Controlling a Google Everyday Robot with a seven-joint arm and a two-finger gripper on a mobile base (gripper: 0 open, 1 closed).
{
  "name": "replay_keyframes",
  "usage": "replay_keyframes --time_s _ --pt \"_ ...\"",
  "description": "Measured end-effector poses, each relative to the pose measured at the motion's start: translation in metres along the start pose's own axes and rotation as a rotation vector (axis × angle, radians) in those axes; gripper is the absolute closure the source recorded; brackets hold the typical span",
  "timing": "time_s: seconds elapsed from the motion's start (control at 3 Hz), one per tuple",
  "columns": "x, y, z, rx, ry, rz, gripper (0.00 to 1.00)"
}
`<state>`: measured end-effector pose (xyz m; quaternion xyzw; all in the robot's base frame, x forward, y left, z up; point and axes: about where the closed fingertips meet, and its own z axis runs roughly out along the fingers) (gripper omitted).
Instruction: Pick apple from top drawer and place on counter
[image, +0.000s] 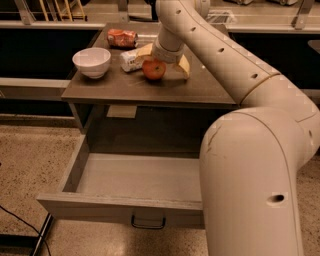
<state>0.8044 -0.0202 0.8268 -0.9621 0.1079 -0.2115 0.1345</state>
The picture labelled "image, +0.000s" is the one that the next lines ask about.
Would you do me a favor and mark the grey drawer cabinet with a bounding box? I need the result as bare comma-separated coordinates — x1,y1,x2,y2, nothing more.
61,22,238,154

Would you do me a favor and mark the white ceramic bowl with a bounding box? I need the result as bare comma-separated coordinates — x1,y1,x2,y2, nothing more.
72,47,111,79

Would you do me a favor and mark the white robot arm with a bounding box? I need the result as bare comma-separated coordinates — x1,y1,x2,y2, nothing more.
138,0,320,256

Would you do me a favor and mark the white paper label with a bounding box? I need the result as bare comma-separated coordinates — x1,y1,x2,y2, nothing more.
107,105,137,118

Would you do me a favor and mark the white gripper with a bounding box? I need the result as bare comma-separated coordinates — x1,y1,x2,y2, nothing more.
135,39,190,79

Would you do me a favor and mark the black drawer handle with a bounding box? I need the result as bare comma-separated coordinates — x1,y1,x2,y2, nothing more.
131,215,166,230

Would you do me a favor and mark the crushed red soda can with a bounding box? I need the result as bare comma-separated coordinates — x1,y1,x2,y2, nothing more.
107,29,138,49

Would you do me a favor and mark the black floor cable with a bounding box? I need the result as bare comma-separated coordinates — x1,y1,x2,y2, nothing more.
0,204,52,256

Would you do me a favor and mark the open grey top drawer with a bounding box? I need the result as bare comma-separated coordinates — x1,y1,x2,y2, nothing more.
37,135,204,229

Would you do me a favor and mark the red apple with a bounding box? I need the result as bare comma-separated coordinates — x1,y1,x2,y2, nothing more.
142,60,166,80

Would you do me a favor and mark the white plastic bottle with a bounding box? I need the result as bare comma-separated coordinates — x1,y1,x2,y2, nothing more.
120,49,142,73

